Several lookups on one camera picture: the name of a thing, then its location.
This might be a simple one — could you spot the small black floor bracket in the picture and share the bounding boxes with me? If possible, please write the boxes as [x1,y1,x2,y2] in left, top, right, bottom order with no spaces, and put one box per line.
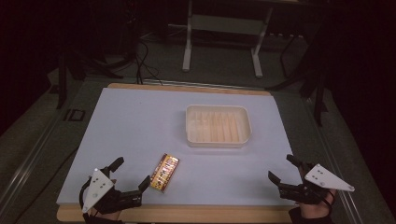
[64,108,86,122]

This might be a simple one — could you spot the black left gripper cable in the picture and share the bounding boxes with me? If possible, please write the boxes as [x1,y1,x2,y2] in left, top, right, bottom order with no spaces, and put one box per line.
[78,180,92,213]

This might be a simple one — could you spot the white metal desk frame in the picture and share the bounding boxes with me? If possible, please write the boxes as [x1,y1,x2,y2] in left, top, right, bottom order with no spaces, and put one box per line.
[181,0,275,79]

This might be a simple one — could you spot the aluminium floor rail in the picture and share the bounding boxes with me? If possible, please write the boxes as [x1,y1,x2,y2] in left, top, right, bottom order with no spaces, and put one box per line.
[0,105,74,204]
[303,96,365,224]

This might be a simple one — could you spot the black floor cable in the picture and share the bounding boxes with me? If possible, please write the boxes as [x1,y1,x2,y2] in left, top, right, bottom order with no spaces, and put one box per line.
[134,38,163,86]

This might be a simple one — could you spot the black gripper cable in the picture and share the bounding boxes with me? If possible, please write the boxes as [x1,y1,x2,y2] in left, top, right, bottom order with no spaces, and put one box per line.
[321,189,338,209]
[78,180,92,213]

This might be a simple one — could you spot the black metal stand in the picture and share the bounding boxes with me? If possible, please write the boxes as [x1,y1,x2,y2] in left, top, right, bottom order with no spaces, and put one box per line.
[265,29,330,127]
[55,50,132,110]

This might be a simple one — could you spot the person's left hand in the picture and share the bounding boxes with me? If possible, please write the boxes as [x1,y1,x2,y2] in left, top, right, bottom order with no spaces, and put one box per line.
[88,205,123,222]

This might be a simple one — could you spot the person's right hand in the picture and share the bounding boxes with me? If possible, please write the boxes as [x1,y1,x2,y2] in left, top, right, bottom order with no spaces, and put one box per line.
[295,189,337,220]

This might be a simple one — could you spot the pale blue table mat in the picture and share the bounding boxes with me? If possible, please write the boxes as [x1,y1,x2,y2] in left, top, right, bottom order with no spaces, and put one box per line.
[56,87,304,207]

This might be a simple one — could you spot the orange patterned snack packet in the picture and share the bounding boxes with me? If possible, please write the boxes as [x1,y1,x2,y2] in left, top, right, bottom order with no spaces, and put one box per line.
[149,152,180,194]

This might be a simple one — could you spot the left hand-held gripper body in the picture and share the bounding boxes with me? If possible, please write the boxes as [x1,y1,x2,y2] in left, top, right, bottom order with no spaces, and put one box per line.
[78,166,144,216]

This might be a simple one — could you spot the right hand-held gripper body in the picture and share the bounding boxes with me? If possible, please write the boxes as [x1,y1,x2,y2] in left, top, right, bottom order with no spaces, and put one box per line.
[277,162,356,205]

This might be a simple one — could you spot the white plastic tray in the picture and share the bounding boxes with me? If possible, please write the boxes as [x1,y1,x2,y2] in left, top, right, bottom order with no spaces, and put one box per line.
[185,104,252,148]

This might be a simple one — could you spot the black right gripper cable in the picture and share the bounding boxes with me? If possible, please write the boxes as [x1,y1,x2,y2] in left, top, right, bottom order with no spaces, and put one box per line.
[321,189,338,209]

